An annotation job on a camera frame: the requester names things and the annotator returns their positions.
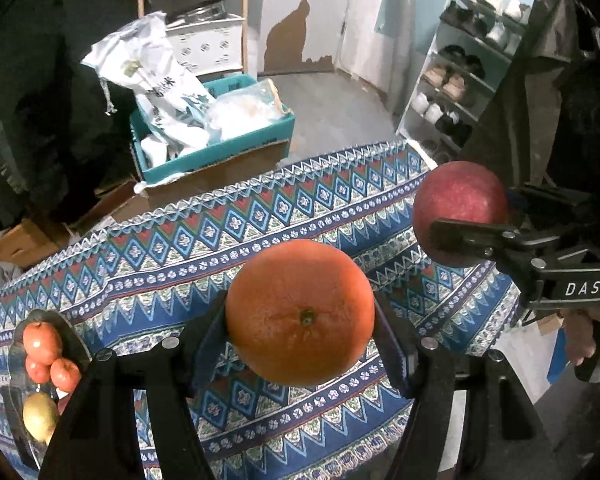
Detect clear plastic bag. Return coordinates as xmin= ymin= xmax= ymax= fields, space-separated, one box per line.
xmin=205 ymin=79 xmax=291 ymax=143

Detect clear glass plate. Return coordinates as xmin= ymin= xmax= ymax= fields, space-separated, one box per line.
xmin=7 ymin=308 xmax=93 ymax=471

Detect large orange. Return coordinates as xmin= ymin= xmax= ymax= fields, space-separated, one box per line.
xmin=225 ymin=239 xmax=376 ymax=388

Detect white shoe rack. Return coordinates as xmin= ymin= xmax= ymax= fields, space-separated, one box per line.
xmin=395 ymin=0 xmax=536 ymax=161

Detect small tangerine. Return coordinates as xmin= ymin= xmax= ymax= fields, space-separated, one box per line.
xmin=49 ymin=357 xmax=82 ymax=393
xmin=25 ymin=355 xmax=52 ymax=383
xmin=22 ymin=321 xmax=63 ymax=366

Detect white perforated basket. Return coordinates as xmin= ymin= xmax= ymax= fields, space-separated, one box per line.
xmin=167 ymin=15 xmax=246 ymax=78

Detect yellow pear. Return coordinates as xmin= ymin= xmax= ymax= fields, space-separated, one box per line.
xmin=22 ymin=392 xmax=61 ymax=443

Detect large cardboard box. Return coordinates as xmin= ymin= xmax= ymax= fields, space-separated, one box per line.
xmin=75 ymin=137 xmax=291 ymax=231

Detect grey-brown hanging coat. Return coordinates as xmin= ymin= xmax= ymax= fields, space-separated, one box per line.
xmin=460 ymin=0 xmax=581 ymax=188

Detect dark hanging clothes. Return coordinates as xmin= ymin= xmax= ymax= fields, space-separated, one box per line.
xmin=0 ymin=0 xmax=141 ymax=221

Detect teal storage box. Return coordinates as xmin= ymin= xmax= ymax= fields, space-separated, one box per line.
xmin=130 ymin=74 xmax=296 ymax=186

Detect wooden shelf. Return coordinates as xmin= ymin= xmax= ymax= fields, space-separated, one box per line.
xmin=137 ymin=0 xmax=251 ymax=78

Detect person's right hand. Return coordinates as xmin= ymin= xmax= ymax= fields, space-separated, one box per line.
xmin=555 ymin=305 xmax=600 ymax=367

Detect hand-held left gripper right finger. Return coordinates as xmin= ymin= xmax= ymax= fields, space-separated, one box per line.
xmin=372 ymin=292 xmax=561 ymax=480

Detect white printed bag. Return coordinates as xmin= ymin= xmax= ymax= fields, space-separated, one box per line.
xmin=80 ymin=12 xmax=216 ymax=161

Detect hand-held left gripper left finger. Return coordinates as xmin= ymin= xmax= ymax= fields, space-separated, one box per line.
xmin=37 ymin=290 xmax=232 ymax=480

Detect red apple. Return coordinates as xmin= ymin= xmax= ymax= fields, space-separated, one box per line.
xmin=412 ymin=161 xmax=511 ymax=266

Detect blue patterned tablecloth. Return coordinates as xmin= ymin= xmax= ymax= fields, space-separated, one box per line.
xmin=0 ymin=140 xmax=523 ymax=480

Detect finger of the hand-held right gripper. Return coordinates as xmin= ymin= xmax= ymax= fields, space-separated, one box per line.
xmin=505 ymin=184 xmax=581 ymax=213
xmin=427 ymin=217 xmax=538 ymax=267

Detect rows of shoes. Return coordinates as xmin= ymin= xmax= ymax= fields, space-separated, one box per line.
xmin=410 ymin=0 xmax=531 ymax=147

